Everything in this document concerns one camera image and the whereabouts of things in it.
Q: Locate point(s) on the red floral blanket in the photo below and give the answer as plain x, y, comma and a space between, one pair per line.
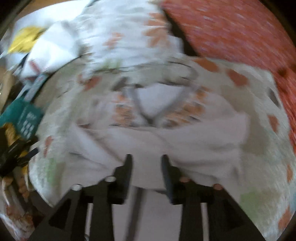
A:
250, 32

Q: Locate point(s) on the white floral pillow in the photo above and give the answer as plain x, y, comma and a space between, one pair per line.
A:
104, 34

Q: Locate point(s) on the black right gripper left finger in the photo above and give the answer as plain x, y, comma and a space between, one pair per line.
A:
67, 220

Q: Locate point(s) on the yellow striped garment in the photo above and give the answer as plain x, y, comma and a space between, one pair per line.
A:
14, 150

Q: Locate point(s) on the white small garment grey band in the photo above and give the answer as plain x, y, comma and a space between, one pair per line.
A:
198, 129

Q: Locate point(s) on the heart patterned quilted bedspread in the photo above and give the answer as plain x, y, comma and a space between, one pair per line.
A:
266, 188

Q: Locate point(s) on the teal printed package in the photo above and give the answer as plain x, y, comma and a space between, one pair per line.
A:
24, 117

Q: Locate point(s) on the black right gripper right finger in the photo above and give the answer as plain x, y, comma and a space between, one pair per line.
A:
208, 213

